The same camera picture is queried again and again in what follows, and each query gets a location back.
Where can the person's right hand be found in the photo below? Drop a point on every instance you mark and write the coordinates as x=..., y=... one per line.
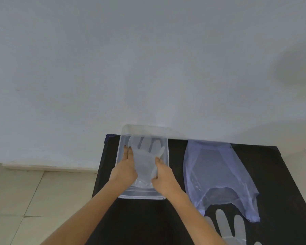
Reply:
x=165, y=179

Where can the person's left hand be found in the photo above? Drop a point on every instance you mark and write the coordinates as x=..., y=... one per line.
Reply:
x=123, y=170

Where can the person's left fingers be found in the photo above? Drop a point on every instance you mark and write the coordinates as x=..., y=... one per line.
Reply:
x=128, y=153

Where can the person's right fingers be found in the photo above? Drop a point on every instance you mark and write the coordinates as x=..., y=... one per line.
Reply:
x=160, y=166

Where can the clear disposable plastic glove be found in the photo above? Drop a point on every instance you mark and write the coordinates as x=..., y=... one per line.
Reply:
x=145, y=160
x=234, y=227

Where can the person's left forearm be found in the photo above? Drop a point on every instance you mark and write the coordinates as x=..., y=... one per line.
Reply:
x=85, y=216

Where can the person's right forearm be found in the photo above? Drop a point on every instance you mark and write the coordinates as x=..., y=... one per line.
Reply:
x=197, y=221

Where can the clear plastic container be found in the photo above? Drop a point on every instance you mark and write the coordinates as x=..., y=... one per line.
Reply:
x=122, y=155

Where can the translucent blue plastic bag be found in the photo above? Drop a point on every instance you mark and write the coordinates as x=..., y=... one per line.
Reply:
x=214, y=173

